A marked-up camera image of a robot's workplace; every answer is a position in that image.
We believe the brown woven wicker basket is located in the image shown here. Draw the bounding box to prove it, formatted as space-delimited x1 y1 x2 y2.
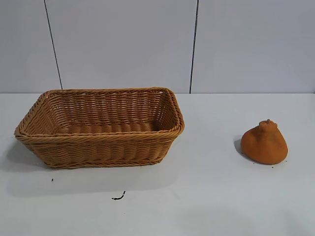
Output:
14 86 185 169

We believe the orange soft toy fruit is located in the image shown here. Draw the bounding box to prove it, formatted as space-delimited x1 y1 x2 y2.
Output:
240 118 288 164

